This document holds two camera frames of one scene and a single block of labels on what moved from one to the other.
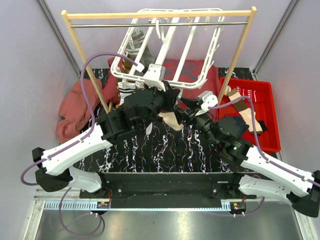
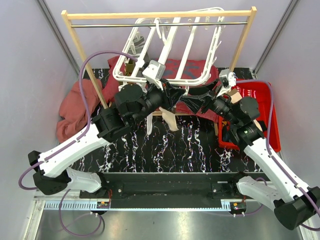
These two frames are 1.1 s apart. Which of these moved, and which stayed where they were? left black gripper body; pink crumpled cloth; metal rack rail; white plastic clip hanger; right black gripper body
Moved: white plastic clip hanger; right black gripper body
Stayed: left black gripper body; metal rack rail; pink crumpled cloth
